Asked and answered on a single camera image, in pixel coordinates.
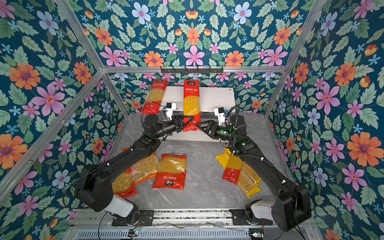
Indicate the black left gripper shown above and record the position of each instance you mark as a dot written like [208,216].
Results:
[180,125]

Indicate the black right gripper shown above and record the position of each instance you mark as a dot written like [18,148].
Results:
[213,128]

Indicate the red spaghetti bag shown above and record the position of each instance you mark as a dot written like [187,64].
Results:
[233,169]
[192,100]
[155,97]

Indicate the yellow spaghetti bag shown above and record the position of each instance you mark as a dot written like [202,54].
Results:
[249,181]
[223,158]

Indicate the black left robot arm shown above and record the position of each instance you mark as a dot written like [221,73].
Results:
[94,188]

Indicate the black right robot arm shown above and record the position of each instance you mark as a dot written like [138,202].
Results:
[291,205]

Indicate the white two-tier shelf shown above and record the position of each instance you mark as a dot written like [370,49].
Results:
[210,98]

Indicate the red fusilli bag centre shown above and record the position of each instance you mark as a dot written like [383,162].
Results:
[171,172]

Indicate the orange macaroni bag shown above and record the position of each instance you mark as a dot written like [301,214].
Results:
[143,170]

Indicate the red macaroni bag left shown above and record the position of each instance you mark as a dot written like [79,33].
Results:
[123,186]

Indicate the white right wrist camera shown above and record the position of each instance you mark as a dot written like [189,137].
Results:
[221,114]

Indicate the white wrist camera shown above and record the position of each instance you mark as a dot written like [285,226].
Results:
[221,114]
[168,110]

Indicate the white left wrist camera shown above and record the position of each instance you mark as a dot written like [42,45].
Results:
[168,110]

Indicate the black hook rail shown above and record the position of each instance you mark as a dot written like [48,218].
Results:
[188,70]

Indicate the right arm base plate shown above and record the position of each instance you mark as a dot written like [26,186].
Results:
[242,217]

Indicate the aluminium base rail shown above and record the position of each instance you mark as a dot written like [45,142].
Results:
[220,217]

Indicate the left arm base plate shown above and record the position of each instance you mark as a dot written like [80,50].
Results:
[140,218]

